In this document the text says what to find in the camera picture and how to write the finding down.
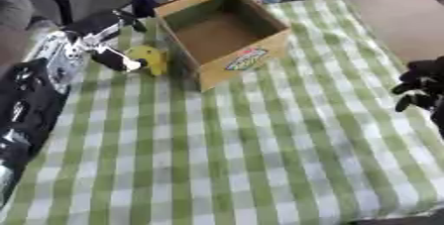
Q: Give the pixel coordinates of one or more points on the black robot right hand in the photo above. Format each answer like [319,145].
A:
[425,82]

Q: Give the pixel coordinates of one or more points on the yellow round toy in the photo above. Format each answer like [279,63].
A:
[151,59]

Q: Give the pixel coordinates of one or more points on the dark blue object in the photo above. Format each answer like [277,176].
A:
[143,4]

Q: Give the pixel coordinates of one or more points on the tan cardboard box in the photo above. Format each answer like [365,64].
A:
[228,35]

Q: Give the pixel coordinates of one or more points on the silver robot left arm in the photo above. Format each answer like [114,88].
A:
[35,103]

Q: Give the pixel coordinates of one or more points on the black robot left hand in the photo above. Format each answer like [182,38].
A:
[113,57]

